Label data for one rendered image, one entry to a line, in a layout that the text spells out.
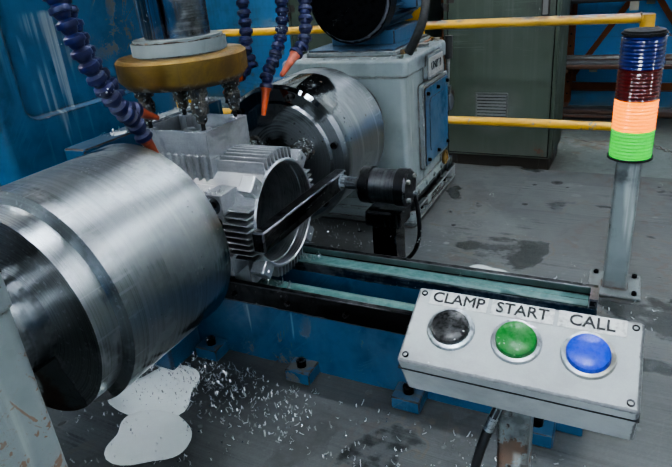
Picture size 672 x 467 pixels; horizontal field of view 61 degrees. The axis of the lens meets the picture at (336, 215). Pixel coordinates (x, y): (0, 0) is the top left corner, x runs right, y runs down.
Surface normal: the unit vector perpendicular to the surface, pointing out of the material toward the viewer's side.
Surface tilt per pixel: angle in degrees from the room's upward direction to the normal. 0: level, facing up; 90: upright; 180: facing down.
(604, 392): 26
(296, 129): 90
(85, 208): 35
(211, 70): 90
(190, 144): 90
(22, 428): 90
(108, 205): 40
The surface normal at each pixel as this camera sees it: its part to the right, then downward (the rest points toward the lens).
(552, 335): -0.26, -0.65
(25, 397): 0.90, 0.10
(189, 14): 0.62, 0.26
